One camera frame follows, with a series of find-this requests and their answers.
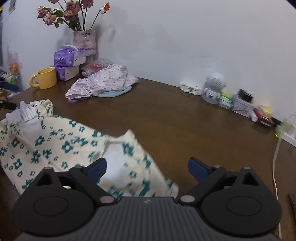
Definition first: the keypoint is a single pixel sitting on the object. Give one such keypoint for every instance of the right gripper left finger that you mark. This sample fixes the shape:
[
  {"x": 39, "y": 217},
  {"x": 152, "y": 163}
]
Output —
[{"x": 85, "y": 179}]

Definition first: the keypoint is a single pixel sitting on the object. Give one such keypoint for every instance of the purple tissue box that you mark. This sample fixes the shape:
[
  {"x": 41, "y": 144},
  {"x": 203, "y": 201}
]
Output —
[
  {"x": 69, "y": 56},
  {"x": 65, "y": 73}
]

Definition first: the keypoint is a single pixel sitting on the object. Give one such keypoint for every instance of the green white small packs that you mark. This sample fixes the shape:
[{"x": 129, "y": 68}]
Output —
[{"x": 225, "y": 100}]

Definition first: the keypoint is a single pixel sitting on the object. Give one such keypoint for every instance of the grey tin box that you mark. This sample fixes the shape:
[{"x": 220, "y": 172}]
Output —
[{"x": 240, "y": 106}]

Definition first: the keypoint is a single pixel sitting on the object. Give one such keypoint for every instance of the purple wrapped vase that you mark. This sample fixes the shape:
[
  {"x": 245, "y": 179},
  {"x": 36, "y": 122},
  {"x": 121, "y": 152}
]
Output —
[{"x": 85, "y": 41}]

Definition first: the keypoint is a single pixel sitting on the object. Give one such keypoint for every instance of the lower purple tissue box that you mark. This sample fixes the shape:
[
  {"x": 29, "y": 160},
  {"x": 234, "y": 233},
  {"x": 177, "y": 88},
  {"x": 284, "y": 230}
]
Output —
[{"x": 65, "y": 73}]

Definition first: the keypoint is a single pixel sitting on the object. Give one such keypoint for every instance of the pink floral folded clothes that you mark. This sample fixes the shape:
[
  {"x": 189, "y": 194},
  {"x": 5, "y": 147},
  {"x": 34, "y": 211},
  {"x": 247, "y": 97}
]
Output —
[{"x": 114, "y": 77}]

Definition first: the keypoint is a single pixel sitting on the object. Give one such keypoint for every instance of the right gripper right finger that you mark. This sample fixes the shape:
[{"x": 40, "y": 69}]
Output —
[{"x": 208, "y": 179}]

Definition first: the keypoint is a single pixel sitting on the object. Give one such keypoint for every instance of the white small tube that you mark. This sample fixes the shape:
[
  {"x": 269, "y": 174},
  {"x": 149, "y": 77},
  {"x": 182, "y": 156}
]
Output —
[{"x": 253, "y": 116}]

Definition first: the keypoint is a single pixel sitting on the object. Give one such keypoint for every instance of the small black box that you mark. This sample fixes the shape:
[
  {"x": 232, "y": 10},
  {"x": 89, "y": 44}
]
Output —
[{"x": 245, "y": 95}]

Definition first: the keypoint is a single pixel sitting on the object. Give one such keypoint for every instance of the white letter block ornament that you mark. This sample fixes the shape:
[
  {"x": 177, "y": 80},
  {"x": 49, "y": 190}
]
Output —
[{"x": 192, "y": 89}]

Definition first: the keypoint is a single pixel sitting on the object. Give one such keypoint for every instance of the light blue folded cloth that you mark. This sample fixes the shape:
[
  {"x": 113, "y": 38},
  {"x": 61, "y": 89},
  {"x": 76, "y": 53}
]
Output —
[{"x": 115, "y": 93}]

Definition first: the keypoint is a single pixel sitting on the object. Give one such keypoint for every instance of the green translucent charger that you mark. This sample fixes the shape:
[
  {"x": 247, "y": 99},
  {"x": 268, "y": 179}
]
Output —
[{"x": 286, "y": 127}]

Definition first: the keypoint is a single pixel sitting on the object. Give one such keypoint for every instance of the yellow ceramic mug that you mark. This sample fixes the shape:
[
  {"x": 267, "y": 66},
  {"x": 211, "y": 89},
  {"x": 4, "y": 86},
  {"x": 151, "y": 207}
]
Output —
[{"x": 44, "y": 79}]

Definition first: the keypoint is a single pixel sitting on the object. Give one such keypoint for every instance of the cream teal flower garment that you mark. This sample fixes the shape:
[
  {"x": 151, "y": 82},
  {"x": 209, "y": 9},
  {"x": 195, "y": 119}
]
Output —
[{"x": 32, "y": 138}]

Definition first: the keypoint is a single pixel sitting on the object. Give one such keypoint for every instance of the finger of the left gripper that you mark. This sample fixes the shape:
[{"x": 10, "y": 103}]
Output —
[{"x": 7, "y": 105}]

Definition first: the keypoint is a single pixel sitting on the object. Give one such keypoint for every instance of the dried rose bouquet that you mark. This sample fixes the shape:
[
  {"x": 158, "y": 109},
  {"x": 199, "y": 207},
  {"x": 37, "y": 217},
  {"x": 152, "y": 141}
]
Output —
[{"x": 73, "y": 14}]

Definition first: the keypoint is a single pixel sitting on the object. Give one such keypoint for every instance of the white astronaut robot figurine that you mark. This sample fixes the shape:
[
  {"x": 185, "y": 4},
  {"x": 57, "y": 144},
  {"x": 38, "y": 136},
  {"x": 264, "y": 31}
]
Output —
[{"x": 213, "y": 86}]

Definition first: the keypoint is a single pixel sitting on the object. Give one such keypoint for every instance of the upper purple tissue box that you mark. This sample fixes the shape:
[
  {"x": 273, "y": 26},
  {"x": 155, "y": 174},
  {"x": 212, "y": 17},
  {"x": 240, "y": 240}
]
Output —
[{"x": 69, "y": 56}]

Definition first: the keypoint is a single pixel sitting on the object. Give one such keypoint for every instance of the red snack plastic bag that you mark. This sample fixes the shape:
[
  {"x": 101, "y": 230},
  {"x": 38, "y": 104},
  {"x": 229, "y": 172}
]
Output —
[{"x": 95, "y": 66}]

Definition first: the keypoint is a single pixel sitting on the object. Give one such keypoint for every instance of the dark red label box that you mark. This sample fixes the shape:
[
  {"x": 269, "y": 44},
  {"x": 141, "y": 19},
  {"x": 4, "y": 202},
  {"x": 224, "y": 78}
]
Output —
[{"x": 267, "y": 122}]

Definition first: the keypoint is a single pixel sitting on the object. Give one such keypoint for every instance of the white power strip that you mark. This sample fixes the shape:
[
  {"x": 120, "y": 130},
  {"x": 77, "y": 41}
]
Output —
[{"x": 289, "y": 138}]

